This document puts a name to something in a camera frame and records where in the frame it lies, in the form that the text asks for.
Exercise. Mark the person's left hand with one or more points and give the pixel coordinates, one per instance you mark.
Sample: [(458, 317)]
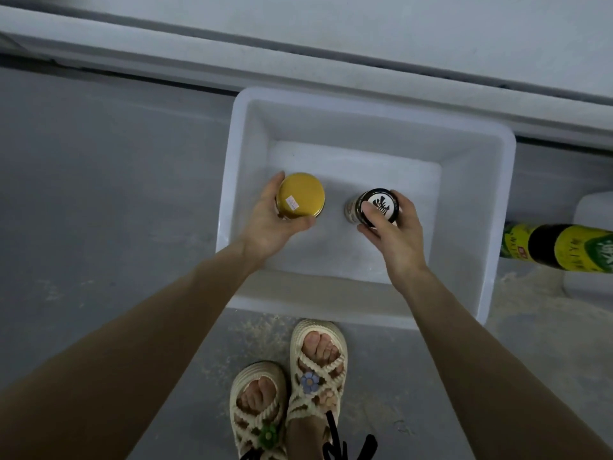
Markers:
[(263, 230)]

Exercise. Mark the person's right hand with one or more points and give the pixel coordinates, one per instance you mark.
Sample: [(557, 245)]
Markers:
[(402, 249)]

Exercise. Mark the black-lid sauce jar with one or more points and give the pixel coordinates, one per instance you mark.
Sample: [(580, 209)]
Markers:
[(378, 204)]

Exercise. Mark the gold-lid glass jar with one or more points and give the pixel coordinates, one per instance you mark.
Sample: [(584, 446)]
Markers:
[(302, 194)]

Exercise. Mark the green-label oyster sauce bottle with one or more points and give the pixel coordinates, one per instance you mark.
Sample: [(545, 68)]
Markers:
[(565, 247)]

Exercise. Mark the white metal store shelving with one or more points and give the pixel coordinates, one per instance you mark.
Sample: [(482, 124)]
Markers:
[(335, 33)]

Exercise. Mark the person's right forearm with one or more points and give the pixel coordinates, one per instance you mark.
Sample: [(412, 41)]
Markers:
[(498, 378)]

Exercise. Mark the person's left forearm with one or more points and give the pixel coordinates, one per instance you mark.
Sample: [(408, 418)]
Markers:
[(96, 369)]

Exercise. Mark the grey floor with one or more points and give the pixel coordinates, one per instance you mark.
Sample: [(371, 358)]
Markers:
[(96, 187)]

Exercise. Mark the person's left beige sandal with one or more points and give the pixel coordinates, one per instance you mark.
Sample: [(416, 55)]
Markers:
[(259, 421)]

